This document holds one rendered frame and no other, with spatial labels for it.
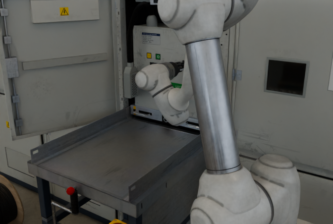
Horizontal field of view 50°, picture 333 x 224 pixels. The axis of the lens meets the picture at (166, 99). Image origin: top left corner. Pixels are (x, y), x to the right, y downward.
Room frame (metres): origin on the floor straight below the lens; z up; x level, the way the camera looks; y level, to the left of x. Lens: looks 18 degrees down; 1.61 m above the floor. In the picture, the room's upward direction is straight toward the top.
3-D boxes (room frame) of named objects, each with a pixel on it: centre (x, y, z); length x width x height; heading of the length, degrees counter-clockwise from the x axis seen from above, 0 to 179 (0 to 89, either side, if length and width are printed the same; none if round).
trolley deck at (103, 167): (1.57, 0.19, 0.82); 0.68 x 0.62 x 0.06; 147
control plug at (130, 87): (1.94, 0.20, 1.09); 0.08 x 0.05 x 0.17; 147
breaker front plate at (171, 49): (1.89, -0.02, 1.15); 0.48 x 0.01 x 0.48; 57
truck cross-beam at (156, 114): (1.90, -0.02, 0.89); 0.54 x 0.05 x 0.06; 57
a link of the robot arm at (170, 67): (1.59, 0.01, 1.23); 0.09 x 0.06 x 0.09; 57
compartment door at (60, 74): (1.89, 0.55, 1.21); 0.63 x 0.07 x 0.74; 123
